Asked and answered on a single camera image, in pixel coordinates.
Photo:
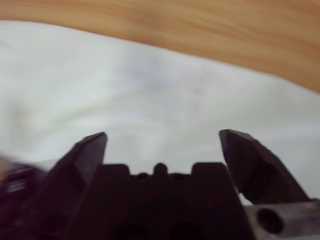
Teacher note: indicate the grey metal bracket with hole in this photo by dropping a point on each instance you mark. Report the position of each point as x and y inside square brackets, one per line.
[300, 217]

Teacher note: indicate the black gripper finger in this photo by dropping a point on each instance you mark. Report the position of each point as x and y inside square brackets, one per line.
[257, 170]
[75, 180]

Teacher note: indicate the white Unitree print t-shirt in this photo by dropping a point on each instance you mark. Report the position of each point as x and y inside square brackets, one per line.
[125, 87]

